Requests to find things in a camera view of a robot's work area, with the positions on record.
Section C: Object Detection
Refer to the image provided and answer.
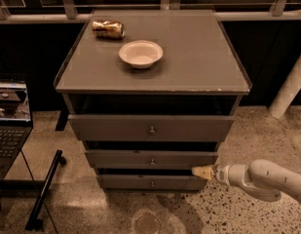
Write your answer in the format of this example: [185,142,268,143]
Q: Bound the black laptop stand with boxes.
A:
[0,150,66,231]

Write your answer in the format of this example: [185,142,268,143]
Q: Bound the metal railing frame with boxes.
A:
[0,0,301,25]

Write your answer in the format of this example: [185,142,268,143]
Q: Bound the white diagonal post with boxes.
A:
[269,54,301,119]

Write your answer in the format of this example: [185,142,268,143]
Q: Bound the grey drawer cabinet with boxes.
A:
[55,10,251,178]

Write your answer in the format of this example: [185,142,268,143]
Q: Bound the grey drawer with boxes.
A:
[68,114,234,142]
[85,150,218,170]
[97,175,207,190]

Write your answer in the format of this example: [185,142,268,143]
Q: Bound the grey top drawer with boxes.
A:
[68,114,234,142]

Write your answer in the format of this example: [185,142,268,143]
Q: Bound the white paper bowl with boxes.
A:
[119,40,164,69]

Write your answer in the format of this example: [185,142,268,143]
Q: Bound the crushed gold drink can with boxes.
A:
[92,19,125,39]

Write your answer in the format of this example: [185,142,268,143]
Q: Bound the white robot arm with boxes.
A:
[191,159,301,205]

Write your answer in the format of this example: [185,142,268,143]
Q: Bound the grey bottom drawer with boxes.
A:
[97,175,207,190]

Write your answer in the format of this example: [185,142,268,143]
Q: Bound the black laptop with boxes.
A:
[0,74,33,179]

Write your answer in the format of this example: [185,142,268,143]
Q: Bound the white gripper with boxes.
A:
[192,164,244,187]

